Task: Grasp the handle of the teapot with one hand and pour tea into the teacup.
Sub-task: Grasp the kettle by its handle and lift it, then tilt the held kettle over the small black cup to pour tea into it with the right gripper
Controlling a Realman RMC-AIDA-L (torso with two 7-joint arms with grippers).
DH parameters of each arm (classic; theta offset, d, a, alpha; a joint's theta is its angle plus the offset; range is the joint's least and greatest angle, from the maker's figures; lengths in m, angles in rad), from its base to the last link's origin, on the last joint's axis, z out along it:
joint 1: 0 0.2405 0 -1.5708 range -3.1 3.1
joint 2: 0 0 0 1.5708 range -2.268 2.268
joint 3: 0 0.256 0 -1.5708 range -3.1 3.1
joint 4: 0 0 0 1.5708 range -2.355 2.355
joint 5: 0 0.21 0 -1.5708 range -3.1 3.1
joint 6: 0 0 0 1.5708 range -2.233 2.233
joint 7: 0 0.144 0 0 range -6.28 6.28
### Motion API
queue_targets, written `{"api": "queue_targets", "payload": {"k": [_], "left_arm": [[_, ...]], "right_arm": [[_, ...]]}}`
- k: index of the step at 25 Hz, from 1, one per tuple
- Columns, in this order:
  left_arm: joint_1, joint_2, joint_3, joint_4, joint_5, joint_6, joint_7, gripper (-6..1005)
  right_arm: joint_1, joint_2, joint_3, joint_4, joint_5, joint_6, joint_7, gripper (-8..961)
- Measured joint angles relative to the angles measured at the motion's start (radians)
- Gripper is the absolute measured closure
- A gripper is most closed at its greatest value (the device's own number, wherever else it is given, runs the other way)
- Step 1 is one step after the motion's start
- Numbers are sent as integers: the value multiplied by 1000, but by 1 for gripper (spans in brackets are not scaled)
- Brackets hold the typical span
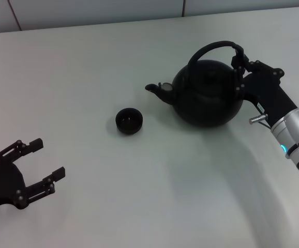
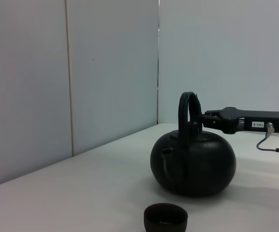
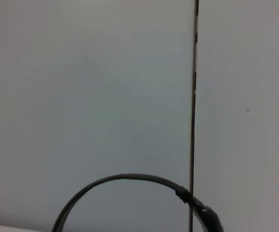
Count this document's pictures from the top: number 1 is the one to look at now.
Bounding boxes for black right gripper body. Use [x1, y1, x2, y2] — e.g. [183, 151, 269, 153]
[240, 60, 299, 129]

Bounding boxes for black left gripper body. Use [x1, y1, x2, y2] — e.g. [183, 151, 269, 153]
[0, 153, 27, 215]

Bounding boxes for black round teapot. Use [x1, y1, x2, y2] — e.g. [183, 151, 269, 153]
[144, 40, 245, 128]

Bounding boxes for small dark teacup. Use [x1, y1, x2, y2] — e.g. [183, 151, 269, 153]
[115, 107, 144, 136]

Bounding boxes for grey right gripper cable plug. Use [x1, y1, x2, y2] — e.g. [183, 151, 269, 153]
[248, 114, 272, 129]

